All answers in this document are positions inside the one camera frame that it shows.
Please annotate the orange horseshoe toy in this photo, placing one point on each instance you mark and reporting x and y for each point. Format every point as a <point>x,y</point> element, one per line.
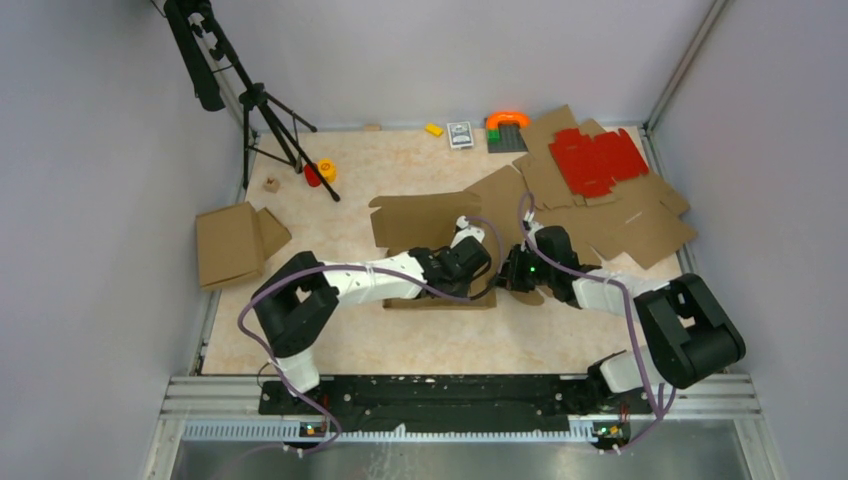
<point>496,119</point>

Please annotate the large brown cardboard sheet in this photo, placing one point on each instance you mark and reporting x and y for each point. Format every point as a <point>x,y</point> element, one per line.
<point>645,223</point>

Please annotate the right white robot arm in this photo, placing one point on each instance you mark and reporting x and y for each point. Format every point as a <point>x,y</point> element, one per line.
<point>680,334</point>

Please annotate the small brown cardboard blank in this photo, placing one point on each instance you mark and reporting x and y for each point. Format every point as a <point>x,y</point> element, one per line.
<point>544,180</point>

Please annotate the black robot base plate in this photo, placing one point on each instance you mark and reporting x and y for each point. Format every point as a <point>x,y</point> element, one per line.
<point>456,404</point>

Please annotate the red round toy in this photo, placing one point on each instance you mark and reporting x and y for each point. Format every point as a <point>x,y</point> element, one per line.
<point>312,179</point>

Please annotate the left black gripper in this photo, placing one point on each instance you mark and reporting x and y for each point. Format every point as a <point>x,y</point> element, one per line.
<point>464,289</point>

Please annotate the yellow small block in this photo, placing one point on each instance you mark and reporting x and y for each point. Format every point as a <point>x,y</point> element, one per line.
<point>434,130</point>

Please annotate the folded brown cardboard box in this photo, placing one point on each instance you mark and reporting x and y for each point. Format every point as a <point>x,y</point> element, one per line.
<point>234,243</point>

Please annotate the grey lego base plate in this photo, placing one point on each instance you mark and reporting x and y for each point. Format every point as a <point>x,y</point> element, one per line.
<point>511,141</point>

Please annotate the red flat cardboard blank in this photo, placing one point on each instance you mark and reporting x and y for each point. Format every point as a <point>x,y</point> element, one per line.
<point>592,166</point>

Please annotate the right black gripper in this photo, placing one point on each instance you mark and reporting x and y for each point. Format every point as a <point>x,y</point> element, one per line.
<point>508,276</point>

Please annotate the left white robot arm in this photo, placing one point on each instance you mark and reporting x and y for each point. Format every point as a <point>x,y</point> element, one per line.
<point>295,304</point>

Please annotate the playing card deck box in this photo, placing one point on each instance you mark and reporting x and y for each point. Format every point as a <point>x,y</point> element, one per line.
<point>460,135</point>

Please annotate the yellow round toy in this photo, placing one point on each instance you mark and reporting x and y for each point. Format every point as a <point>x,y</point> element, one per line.
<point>328,170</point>

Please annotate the brown cardboard box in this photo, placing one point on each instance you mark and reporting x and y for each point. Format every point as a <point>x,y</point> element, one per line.
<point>403,222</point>
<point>234,243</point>

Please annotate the black camera tripod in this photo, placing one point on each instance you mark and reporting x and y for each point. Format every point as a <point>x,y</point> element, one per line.
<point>220,81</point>

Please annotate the small wooden cube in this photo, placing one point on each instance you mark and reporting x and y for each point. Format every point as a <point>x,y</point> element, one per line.
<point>271,185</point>

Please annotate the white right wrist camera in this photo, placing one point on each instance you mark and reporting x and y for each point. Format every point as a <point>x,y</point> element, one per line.
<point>530,227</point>

